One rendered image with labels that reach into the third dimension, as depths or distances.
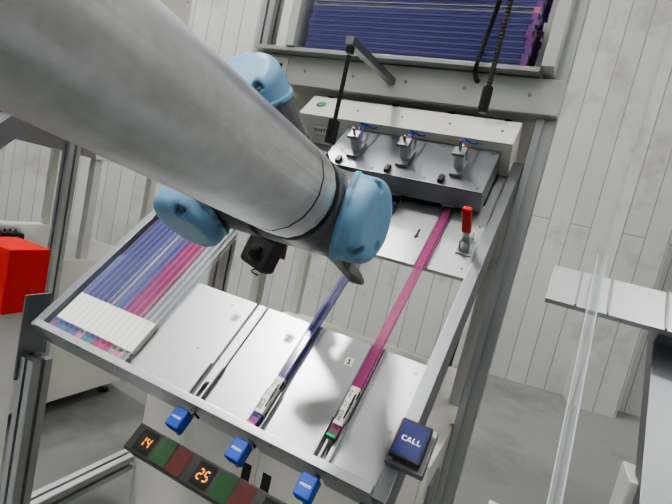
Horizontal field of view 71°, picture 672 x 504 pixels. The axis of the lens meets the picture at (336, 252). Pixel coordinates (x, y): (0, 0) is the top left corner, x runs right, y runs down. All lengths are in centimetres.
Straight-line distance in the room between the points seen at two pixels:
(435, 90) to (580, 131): 281
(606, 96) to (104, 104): 381
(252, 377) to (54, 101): 61
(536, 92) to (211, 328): 77
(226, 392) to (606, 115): 350
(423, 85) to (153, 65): 93
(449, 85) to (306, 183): 81
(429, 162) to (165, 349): 60
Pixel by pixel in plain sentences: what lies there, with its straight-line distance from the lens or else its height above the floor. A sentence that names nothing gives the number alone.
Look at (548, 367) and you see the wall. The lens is 392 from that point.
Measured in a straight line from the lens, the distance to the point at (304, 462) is 67.
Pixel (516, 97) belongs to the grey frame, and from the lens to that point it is 106.
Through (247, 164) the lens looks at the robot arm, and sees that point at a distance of 27.
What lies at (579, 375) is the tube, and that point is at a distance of 67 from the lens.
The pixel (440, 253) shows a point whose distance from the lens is 87.
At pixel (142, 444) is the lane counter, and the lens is 79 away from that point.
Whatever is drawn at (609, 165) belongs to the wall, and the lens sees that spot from 387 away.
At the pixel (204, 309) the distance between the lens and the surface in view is 87.
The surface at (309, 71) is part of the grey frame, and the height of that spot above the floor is 135.
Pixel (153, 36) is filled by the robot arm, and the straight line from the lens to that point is 22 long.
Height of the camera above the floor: 107
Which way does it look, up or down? 7 degrees down
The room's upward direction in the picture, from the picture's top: 13 degrees clockwise
